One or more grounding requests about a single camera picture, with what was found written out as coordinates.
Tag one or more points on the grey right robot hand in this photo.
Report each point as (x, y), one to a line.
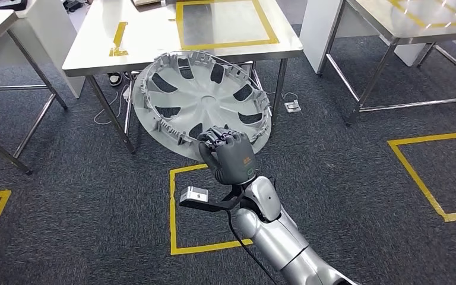
(234, 161)

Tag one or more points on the silver plastic hubcap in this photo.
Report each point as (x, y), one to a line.
(204, 98)

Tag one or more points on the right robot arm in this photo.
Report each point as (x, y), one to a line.
(279, 240)

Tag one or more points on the white power adapter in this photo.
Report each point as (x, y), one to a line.
(293, 106)

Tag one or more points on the person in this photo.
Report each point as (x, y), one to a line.
(114, 80)

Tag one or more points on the white cabinet panel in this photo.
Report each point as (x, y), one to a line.
(314, 31)
(51, 31)

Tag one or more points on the yellow floor tape square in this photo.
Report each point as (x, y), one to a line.
(416, 177)

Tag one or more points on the black equipment item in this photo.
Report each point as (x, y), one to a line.
(0, 4)

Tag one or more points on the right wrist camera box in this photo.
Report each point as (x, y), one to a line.
(194, 194)

